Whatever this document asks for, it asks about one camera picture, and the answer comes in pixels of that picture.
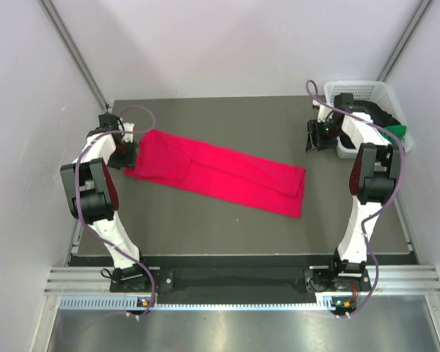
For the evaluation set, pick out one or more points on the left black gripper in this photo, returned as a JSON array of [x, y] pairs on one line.
[[129, 160]]

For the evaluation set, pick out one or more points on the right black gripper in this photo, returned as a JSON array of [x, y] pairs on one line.
[[322, 144]]

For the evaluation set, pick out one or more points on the pink t shirt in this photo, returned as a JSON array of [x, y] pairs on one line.
[[220, 173]]

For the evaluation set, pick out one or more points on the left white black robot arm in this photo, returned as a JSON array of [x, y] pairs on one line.
[[92, 196]]

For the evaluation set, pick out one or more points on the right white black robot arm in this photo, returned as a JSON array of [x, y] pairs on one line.
[[372, 182]]

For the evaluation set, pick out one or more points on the black t shirt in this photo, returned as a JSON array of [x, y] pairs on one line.
[[377, 113]]

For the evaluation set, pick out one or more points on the white plastic basket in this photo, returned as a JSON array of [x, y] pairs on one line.
[[376, 92]]

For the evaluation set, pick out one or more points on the green t shirt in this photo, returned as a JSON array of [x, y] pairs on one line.
[[398, 131]]

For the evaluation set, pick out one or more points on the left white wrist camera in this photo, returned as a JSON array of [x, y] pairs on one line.
[[128, 129]]

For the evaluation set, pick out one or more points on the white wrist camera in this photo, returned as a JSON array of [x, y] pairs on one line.
[[128, 129], [323, 112]]

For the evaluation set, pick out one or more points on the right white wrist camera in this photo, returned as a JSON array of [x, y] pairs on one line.
[[323, 112]]

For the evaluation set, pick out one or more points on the left aluminium corner post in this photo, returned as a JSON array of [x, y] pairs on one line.
[[69, 43]]

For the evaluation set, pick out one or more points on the aluminium corner post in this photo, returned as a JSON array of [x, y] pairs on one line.
[[415, 20], [69, 43]]

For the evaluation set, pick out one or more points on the aluminium frame rail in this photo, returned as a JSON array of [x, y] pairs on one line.
[[393, 280]]

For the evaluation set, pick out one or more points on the right aluminium corner post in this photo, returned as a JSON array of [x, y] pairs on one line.
[[415, 20]]

